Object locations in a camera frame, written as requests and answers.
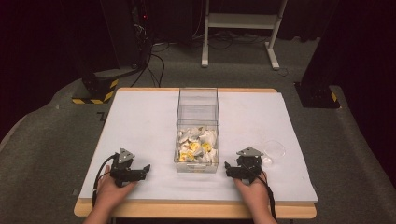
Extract black post with dark base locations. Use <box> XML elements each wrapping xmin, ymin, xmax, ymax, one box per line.
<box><xmin>293</xmin><ymin>0</ymin><xmax>342</xmax><ymax>109</ymax></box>

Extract person's left hand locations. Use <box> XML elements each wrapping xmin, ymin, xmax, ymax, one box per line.
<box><xmin>93</xmin><ymin>164</ymin><xmax>138</xmax><ymax>217</ymax></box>

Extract black post with striped base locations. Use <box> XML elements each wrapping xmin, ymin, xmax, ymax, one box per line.
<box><xmin>71</xmin><ymin>0</ymin><xmax>120</xmax><ymax>105</ymax></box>

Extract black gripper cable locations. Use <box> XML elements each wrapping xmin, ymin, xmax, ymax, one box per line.
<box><xmin>92</xmin><ymin>152</ymin><xmax>120</xmax><ymax>207</ymax></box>
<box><xmin>241</xmin><ymin>162</ymin><xmax>278</xmax><ymax>222</ymax></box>

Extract pile of white yellow packets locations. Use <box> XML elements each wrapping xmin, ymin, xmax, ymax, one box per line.
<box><xmin>176</xmin><ymin>125</ymin><xmax>219</xmax><ymax>163</ymax></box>

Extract white table mat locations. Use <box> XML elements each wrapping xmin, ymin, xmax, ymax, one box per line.
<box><xmin>78</xmin><ymin>90</ymin><xmax>319</xmax><ymax>203</ymax></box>

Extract cables under white stand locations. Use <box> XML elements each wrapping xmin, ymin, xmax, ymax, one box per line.
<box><xmin>191</xmin><ymin>29</ymin><xmax>270</xmax><ymax>50</ymax></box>

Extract black floor cables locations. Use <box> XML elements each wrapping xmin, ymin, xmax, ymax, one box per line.
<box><xmin>130</xmin><ymin>41</ymin><xmax>171</xmax><ymax>89</ymax></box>

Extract person's right hand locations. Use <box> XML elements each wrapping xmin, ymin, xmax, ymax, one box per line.
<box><xmin>233</xmin><ymin>171</ymin><xmax>273</xmax><ymax>217</ymax></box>

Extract clear round plastic dish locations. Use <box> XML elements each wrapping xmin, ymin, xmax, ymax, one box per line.
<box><xmin>262</xmin><ymin>139</ymin><xmax>287</xmax><ymax>160</ymax></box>

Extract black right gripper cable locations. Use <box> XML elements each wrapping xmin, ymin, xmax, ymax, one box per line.
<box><xmin>241</xmin><ymin>162</ymin><xmax>278</xmax><ymax>222</ymax></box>

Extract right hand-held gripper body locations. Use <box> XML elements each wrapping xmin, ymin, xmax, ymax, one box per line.
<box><xmin>230</xmin><ymin>147</ymin><xmax>264</xmax><ymax>185</ymax></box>

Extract white metal stand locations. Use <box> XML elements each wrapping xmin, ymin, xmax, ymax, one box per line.
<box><xmin>201</xmin><ymin>0</ymin><xmax>290</xmax><ymax>71</ymax></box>

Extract clear plastic box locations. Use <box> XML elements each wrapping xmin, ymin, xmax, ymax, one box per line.
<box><xmin>173</xmin><ymin>87</ymin><xmax>220</xmax><ymax>174</ymax></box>

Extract dark equipment with red light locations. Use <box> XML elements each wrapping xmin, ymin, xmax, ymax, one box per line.
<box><xmin>130</xmin><ymin>0</ymin><xmax>153</xmax><ymax>68</ymax></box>

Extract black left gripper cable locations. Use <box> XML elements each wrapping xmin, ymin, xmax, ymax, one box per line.
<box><xmin>92</xmin><ymin>152</ymin><xmax>120</xmax><ymax>207</ymax></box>

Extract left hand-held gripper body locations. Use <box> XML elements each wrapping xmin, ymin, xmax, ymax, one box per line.
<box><xmin>109</xmin><ymin>147</ymin><xmax>148</xmax><ymax>189</ymax></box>

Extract wooden table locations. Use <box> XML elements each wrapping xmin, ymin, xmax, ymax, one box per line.
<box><xmin>73</xmin><ymin>87</ymin><xmax>318</xmax><ymax>219</ymax></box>

